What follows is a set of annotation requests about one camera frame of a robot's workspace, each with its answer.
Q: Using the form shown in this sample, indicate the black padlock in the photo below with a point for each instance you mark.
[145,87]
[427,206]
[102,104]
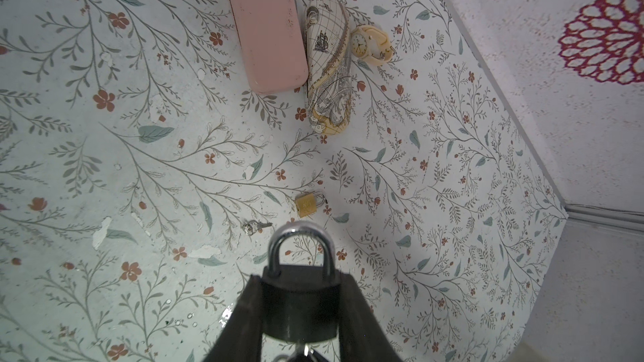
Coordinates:
[301,303]

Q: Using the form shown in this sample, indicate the map print glasses case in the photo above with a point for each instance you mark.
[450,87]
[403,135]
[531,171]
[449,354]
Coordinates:
[329,85]

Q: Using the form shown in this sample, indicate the pink glasses case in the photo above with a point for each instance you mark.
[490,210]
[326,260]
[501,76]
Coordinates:
[272,44]

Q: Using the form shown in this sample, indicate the small silver key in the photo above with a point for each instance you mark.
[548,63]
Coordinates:
[303,353]

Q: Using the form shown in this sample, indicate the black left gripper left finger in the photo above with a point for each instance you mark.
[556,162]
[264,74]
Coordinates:
[241,339]

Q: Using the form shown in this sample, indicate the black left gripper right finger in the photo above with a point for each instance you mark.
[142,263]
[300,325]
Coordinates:
[360,335]

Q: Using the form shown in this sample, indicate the small brass padlock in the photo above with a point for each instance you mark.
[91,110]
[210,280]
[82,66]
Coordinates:
[308,203]

